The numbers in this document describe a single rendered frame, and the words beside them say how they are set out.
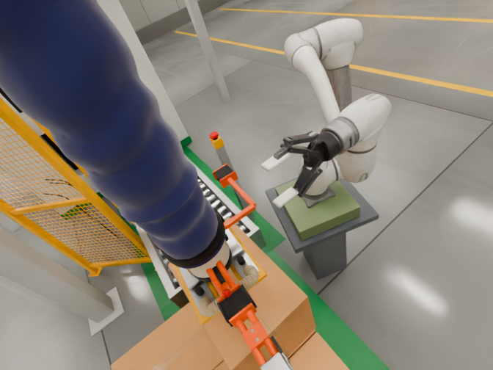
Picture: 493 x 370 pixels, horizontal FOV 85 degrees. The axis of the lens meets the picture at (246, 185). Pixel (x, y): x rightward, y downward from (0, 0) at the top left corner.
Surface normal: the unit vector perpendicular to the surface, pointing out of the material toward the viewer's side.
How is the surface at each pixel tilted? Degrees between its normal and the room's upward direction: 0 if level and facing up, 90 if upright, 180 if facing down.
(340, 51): 83
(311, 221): 2
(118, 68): 104
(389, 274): 0
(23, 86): 80
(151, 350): 0
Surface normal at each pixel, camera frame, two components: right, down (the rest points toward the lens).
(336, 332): -0.26, -0.67
